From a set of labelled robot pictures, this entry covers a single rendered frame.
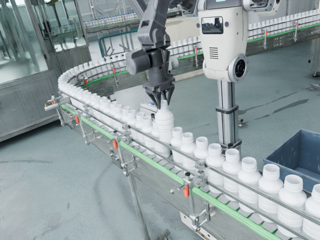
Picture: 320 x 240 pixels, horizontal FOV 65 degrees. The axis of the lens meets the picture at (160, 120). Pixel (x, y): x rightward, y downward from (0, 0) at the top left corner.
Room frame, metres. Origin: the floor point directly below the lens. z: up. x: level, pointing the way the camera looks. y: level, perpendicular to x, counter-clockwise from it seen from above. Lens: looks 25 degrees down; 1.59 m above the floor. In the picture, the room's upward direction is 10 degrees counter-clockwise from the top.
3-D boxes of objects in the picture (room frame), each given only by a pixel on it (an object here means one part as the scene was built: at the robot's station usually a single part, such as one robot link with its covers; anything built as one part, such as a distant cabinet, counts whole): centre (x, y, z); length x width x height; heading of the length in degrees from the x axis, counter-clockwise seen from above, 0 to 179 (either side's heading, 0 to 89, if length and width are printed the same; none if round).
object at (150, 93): (0.85, -0.01, 1.29); 0.07 x 0.07 x 0.09; 34
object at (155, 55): (0.85, -0.01, 1.42); 0.07 x 0.06 x 0.07; 125
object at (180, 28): (5.44, -0.57, 0.59); 1.10 x 0.62 x 1.18; 106
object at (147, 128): (0.94, 0.05, 1.08); 0.06 x 0.06 x 0.17
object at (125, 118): (1.10, 0.15, 1.08); 0.06 x 0.06 x 0.17
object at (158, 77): (0.85, -0.02, 1.36); 0.10 x 0.07 x 0.07; 124
